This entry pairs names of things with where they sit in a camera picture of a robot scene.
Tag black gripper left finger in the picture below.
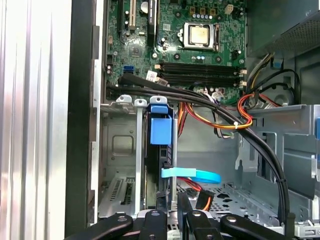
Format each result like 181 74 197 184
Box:
64 209 168 240

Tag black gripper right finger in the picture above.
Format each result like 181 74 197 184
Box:
177 192 290 240

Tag blue SATA wire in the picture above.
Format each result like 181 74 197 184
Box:
160 167 223 186

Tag hard disk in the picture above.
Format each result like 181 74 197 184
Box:
144 102 174 212

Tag silver disk bay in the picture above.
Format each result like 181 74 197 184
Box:
98 94 179 218

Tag black open PC case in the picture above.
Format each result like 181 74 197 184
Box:
66 0 320 240

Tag silver optical drive cage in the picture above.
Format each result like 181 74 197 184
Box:
234 103 320 201

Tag black RAM slot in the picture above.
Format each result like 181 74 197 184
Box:
159 67 247 74
154 61 247 69
154 78 247 88
159 73 247 81

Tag green motherboard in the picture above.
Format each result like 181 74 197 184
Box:
104 0 248 106

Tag CPU socket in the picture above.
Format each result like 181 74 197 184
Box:
178 21 221 52

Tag silver CPU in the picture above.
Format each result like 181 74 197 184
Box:
188 24 211 46

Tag black graphics card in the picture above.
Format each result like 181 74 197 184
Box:
146 0 161 48

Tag black expansion slot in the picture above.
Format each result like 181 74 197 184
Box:
116 0 125 42

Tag grey power supply unit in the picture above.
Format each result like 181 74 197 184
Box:
246 0 320 61

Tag white expansion slot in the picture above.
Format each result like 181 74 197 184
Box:
128 0 138 30

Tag silver coin cell battery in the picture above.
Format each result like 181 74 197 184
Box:
139 0 150 14

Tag disk power wire black connector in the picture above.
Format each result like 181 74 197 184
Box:
177 176 216 213

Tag orange red power wires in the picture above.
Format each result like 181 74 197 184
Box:
177 93 255 138

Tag yellow power wire bundle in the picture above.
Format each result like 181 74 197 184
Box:
246 52 273 96

